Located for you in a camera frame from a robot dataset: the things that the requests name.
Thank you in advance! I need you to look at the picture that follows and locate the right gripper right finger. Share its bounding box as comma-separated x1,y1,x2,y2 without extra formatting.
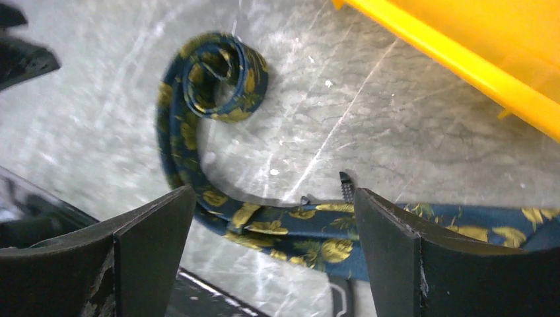
355,188,559,316

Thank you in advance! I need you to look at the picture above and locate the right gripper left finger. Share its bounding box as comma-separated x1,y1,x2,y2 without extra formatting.
1,186,196,316

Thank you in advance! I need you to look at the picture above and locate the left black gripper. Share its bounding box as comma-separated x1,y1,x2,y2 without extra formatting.
1,3,61,90

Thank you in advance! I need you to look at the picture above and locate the blue yellow floral tie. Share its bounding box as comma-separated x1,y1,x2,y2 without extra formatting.
157,32,559,281

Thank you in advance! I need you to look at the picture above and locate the yellow plastic tray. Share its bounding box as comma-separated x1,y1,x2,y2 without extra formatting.
349,1,559,139

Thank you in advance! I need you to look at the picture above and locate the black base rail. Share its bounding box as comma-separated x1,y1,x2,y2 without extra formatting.
1,169,262,316

